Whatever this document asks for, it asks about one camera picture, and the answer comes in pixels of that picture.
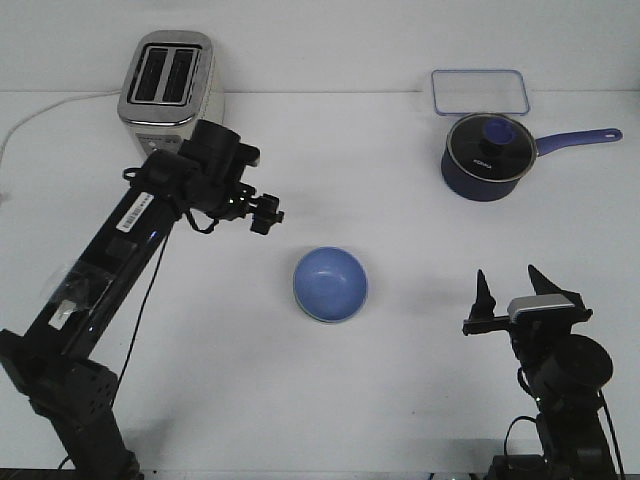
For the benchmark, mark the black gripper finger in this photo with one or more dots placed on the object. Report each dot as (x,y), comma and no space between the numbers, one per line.
(540,283)
(268,204)
(262,225)
(484,305)

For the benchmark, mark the green bowl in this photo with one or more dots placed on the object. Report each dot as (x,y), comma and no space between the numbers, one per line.
(330,312)

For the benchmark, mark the blue saucepan with handle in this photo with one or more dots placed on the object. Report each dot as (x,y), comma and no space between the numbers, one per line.
(477,190)

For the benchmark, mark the silver two-slot toaster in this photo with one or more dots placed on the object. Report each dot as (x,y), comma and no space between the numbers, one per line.
(172,82)

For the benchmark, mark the blue bowl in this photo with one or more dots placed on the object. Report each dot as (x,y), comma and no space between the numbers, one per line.
(329,273)

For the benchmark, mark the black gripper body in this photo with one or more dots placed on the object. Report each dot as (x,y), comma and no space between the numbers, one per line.
(534,333)
(220,199)

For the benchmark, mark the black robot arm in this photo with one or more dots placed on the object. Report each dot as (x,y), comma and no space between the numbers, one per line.
(564,373)
(50,363)

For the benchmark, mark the glass pot lid blue knob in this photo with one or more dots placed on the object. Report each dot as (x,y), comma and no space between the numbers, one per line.
(491,147)

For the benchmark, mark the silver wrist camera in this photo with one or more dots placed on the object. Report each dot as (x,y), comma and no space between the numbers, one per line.
(538,303)
(248,155)

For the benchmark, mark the clear container blue rim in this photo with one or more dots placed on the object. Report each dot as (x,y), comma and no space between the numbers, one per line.
(458,92)

